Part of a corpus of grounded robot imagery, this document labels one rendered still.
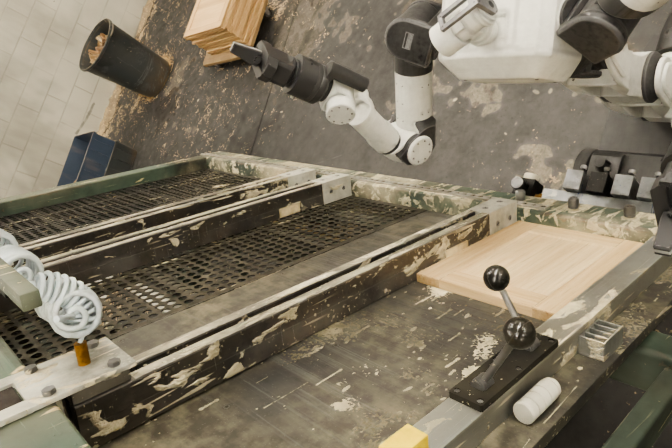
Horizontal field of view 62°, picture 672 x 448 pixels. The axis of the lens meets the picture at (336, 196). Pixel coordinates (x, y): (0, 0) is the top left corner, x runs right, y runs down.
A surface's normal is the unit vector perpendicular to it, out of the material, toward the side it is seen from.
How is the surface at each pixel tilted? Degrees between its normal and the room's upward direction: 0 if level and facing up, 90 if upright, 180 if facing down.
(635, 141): 0
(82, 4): 90
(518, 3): 23
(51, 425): 56
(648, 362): 34
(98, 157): 90
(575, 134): 0
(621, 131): 0
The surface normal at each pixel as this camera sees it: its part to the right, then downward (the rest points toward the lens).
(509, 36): -0.73, 0.06
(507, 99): -0.65, -0.34
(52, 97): 0.71, 0.04
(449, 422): -0.08, -0.96
